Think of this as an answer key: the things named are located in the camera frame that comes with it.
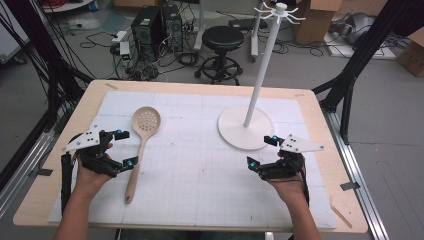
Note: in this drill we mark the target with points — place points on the black tape piece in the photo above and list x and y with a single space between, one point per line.
350 186
41 172

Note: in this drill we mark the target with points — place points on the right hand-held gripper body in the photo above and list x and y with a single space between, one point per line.
286 166

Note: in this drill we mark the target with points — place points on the white flat board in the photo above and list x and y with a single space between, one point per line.
343 50

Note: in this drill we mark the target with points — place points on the white device with green light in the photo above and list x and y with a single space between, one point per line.
125 53

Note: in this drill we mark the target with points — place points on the black metal frame post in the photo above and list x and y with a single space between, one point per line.
50 60
363 56

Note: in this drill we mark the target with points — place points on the white stand leg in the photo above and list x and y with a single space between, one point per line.
255 36
199 30

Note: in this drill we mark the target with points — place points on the round white table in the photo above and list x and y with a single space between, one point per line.
63 6

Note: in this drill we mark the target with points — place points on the white hook rack stand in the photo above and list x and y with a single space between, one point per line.
246 131

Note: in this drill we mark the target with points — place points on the grey headset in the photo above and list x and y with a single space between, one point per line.
351 28

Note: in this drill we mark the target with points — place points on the tall cardboard box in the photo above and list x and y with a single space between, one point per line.
313 23

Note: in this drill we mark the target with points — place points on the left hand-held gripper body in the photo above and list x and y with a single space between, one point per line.
91 156

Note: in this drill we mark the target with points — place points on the beige slotted spoon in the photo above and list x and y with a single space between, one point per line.
146 121

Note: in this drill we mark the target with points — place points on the black computer tower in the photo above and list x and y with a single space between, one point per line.
173 28
146 30

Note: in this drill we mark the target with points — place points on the aluminium rail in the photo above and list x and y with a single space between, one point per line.
356 173
26 166

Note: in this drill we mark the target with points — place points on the small cardboard box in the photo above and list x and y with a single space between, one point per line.
413 53

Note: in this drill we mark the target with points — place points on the person's right hand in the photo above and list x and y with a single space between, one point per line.
290 188

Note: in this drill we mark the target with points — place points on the person's left hand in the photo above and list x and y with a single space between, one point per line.
88 180

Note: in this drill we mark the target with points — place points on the black round stool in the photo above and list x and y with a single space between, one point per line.
222 40

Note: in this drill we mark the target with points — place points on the white grid mat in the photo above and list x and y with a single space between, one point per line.
200 180

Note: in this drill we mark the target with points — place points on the white power strip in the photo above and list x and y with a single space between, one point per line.
120 36

